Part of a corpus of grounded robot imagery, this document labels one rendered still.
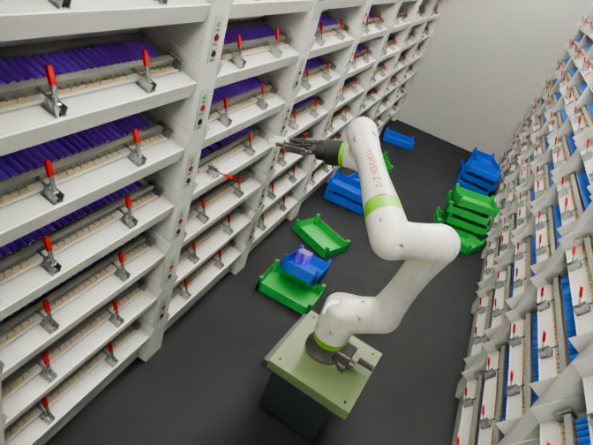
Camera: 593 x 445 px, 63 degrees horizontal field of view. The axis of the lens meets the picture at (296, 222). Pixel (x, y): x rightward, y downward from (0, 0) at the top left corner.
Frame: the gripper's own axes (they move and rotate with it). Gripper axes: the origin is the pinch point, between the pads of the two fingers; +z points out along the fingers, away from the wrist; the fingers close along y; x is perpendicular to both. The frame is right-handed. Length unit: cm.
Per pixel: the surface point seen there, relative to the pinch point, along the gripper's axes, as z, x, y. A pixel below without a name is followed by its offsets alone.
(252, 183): 18.4, -26.0, 13.3
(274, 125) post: 10.3, 0.5, 17.5
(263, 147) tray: 11.8, -7.4, 10.2
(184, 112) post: 4, 22, -52
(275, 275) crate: 14, -85, 32
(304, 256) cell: 5, -79, 48
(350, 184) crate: 14, -77, 154
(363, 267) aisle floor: -21, -95, 78
